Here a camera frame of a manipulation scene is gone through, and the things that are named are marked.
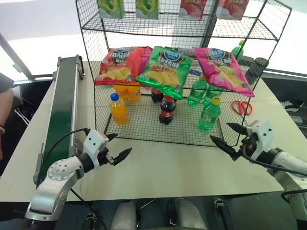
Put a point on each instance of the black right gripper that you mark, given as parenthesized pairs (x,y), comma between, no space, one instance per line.
(249,145)

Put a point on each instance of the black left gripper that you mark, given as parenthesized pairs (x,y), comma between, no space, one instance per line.
(105,157)

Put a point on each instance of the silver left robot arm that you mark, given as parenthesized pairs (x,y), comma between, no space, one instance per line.
(57,177)

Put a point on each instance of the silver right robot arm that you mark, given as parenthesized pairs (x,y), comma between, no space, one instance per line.
(287,163)

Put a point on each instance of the person's bare forearm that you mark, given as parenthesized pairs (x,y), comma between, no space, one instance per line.
(6,107)

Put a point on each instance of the green conveyor belt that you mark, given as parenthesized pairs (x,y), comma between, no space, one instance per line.
(64,95)

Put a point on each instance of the person's bare hand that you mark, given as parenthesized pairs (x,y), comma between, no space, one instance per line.
(1,146)

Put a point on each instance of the red scissors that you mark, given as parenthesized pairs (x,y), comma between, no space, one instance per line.
(242,107)

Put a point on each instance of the green soda bottle yellow cap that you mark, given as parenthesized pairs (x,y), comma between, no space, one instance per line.
(196,92)
(237,50)
(213,92)
(208,116)

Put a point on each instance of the orange soda bottle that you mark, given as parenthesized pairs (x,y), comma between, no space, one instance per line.
(118,111)
(120,90)
(134,93)

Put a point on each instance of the cola bottle red cap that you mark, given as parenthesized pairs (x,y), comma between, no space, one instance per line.
(156,95)
(167,111)

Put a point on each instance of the black shoe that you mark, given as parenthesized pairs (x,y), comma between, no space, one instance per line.
(291,105)

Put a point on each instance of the pink potato chips bag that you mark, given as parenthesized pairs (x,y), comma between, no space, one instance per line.
(223,69)

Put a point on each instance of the white rounded robot leg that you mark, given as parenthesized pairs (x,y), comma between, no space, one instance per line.
(189,214)
(123,215)

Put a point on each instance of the black cylindrical container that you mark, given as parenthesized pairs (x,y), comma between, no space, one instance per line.
(257,70)
(245,61)

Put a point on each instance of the small blue card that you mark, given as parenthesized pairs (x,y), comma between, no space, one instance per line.
(195,72)

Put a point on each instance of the red potato chips bag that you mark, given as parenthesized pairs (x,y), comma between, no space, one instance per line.
(117,68)

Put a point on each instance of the green potato chips bag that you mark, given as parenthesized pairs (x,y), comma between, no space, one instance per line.
(165,72)

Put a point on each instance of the magenta snack bag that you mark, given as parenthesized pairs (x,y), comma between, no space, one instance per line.
(145,61)

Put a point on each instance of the black trousers white stripes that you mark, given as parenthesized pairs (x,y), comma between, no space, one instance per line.
(16,124)

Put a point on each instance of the strawberry drink carton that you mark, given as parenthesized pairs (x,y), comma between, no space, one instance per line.
(231,8)
(193,9)

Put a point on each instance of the green drink carton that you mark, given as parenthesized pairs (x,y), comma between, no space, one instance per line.
(110,8)
(146,8)

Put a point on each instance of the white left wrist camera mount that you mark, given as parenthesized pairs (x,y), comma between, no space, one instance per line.
(93,143)

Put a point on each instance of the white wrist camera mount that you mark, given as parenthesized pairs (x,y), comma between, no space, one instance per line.
(263,134)
(93,143)

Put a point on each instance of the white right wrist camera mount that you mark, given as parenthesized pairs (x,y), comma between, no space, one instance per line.
(263,134)

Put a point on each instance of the grey metal frame bar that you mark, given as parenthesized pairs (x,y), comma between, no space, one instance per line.
(14,57)

